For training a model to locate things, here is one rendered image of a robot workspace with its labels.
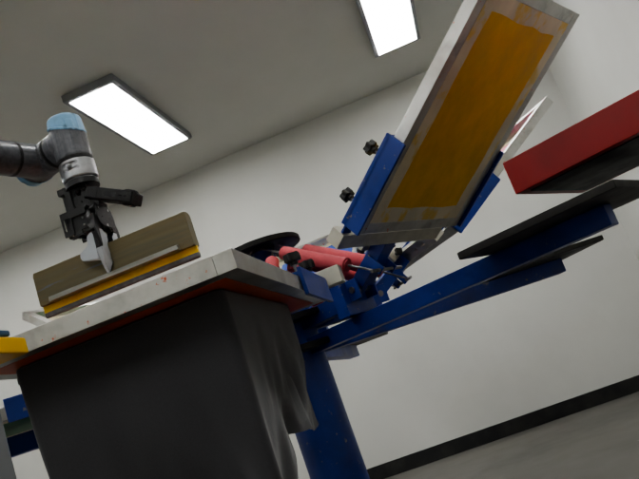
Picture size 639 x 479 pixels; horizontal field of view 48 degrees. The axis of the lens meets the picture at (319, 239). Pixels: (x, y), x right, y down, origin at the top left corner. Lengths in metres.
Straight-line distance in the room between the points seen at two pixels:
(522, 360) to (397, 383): 0.99
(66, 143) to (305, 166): 4.76
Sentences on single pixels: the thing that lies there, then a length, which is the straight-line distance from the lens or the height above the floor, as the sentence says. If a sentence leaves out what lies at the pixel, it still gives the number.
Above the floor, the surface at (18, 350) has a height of 0.93.
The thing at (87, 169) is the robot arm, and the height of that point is 1.30.
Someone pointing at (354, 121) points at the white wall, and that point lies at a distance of 6.29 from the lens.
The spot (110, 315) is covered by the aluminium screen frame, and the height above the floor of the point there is 0.96.
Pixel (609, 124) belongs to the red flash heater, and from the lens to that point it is 1.83.
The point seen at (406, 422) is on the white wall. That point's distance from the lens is 5.96.
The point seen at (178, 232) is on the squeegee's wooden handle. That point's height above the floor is 1.10.
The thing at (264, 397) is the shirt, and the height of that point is 0.74.
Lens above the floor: 0.69
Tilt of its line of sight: 12 degrees up
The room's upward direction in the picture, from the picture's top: 20 degrees counter-clockwise
